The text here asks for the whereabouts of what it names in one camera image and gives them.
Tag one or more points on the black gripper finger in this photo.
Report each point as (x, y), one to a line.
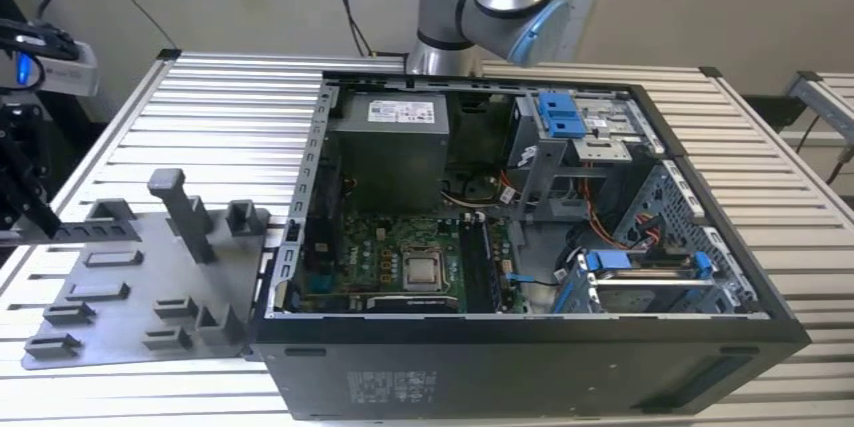
(33, 187)

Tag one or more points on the black RAM slot bank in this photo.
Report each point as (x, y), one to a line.
(476, 267)

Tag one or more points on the grey plastic parts rack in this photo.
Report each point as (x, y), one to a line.
(153, 287)

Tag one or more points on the green motherboard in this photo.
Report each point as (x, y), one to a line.
(374, 252)

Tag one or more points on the grey power supply unit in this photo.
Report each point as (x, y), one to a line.
(387, 162)

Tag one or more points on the silver CPU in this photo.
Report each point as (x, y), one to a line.
(423, 274)

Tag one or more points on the black graphics card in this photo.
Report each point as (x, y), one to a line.
(414, 303)

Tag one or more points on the black PC case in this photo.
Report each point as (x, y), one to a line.
(467, 372)

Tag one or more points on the grey metal drive cage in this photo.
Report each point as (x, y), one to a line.
(603, 149)

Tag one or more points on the blue disk carrier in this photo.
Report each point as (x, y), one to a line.
(610, 262)

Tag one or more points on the silver hard disk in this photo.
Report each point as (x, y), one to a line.
(641, 298)

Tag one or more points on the metal slat side table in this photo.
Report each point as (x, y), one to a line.
(827, 97)

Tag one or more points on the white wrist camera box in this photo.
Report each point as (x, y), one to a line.
(67, 74)

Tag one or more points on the blue plastic drive bracket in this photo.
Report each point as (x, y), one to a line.
(556, 114)

